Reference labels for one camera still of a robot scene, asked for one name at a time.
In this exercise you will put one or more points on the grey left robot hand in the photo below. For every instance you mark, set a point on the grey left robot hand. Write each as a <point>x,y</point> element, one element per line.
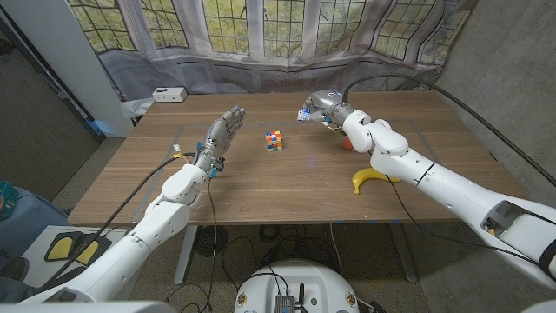
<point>221,132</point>

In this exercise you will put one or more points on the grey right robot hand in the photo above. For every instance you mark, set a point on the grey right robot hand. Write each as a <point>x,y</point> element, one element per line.
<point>326,102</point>

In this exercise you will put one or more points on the white matchbox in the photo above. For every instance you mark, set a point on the white matchbox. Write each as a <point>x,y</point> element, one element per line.
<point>302,115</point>

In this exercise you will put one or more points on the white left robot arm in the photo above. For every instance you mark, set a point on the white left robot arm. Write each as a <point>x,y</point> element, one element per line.
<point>174,191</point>

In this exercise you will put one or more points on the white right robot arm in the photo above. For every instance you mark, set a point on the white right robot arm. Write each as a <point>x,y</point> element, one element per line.
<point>391,143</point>

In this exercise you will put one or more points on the small red ball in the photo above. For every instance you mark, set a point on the small red ball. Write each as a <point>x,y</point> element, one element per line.
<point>346,144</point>

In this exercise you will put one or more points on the white power strip box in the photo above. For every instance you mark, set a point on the white power strip box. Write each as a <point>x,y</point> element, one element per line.
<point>169,95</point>

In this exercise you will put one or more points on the yellow toy banana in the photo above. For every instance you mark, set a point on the yellow toy banana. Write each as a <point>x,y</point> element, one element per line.
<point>367,175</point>

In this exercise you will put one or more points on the multicoloured puzzle cube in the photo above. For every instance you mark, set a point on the multicoloured puzzle cube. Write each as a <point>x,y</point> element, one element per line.
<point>274,141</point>

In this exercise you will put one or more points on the printed window backdrop cloth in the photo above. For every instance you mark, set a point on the printed window backdrop cloth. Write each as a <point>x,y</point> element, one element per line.
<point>282,52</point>

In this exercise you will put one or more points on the round black floor fan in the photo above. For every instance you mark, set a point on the round black floor fan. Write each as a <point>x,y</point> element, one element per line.
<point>210,240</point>

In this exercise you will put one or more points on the white table leg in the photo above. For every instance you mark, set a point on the white table leg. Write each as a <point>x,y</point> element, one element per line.
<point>186,252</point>

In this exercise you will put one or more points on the white robot torso base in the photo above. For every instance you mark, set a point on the white robot torso base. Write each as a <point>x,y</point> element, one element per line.
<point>304,278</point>

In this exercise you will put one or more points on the grey table leg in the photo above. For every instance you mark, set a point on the grey table leg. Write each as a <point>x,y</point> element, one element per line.
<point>403,252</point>

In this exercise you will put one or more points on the black yellow foot pedal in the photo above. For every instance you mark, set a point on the black yellow foot pedal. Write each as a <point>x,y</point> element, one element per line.
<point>61,248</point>

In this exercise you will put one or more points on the blue fabric seat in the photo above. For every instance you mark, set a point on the blue fabric seat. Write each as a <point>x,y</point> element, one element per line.
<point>30,217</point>

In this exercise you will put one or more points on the teal cloth item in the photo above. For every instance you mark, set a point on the teal cloth item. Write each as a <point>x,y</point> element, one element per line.
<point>6,197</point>

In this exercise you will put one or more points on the white floor board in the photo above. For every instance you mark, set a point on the white floor board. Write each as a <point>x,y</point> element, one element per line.
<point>39,271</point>

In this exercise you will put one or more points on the person leg dark jeans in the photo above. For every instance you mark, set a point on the person leg dark jeans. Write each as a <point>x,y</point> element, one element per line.
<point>13,291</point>

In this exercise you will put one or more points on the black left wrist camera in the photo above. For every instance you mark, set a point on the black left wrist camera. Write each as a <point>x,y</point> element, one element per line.
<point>219,163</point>

